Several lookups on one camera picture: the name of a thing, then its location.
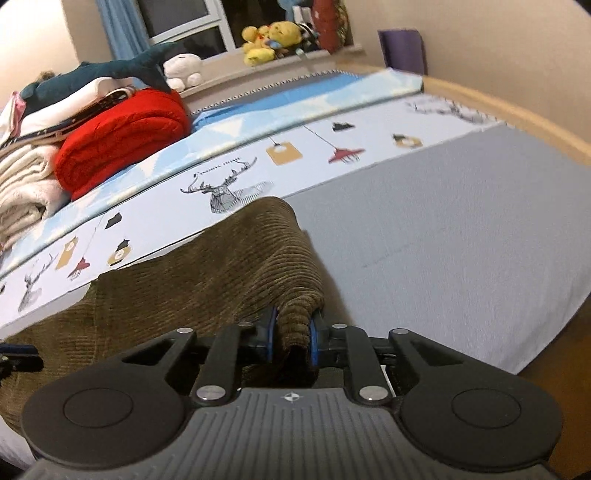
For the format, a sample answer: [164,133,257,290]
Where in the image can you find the grey zigzag edged bed mat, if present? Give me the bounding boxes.
[189,69,348,117]

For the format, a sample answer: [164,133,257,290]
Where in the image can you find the cream folded blanket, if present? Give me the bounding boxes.
[0,143,71,253]

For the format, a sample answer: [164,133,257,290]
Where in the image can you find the purple rolled mat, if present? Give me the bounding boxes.
[378,28,428,77]

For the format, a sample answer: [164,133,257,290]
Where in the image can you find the white deer print sheet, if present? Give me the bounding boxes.
[0,92,513,329]

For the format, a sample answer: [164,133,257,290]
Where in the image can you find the dark blue shark plush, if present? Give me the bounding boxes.
[18,42,182,105]

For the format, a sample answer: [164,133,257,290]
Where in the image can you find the window sill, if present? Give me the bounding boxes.
[178,44,366,100]

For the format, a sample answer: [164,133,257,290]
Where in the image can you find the brown corduroy pants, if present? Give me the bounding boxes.
[0,196,329,435]

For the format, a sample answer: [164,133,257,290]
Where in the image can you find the blue curtain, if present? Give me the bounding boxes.
[95,0,149,62]

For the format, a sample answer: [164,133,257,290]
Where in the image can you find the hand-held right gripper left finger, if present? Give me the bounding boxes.
[120,305,280,408]

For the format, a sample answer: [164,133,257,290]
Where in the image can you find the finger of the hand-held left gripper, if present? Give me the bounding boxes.
[0,343,44,377]

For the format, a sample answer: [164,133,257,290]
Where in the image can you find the blue cloud print sheet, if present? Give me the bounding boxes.
[0,68,426,273]

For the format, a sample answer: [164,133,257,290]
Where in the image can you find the grey bed sheet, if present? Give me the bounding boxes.
[277,124,591,376]

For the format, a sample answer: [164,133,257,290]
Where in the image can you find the yellow teddy bear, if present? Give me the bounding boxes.
[242,21,304,68]

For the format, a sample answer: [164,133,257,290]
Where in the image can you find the white framed window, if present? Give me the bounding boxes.
[136,0,296,62]

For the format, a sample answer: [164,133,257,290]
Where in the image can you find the dark red pillow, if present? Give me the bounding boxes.
[310,0,354,54]

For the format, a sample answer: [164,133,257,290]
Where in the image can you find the wooden bed frame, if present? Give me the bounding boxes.
[337,55,591,168]

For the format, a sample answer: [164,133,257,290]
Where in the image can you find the panda plush toy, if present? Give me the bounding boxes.
[298,21,322,52]

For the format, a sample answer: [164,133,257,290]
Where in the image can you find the white plush toy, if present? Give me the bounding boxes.
[163,53,205,92]

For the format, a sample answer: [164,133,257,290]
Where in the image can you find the white folded cloth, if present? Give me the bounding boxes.
[0,78,137,140]

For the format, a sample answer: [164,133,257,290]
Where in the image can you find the red folded blanket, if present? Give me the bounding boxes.
[53,89,193,202]

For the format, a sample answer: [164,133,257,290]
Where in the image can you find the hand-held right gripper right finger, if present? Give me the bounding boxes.
[308,314,491,407]

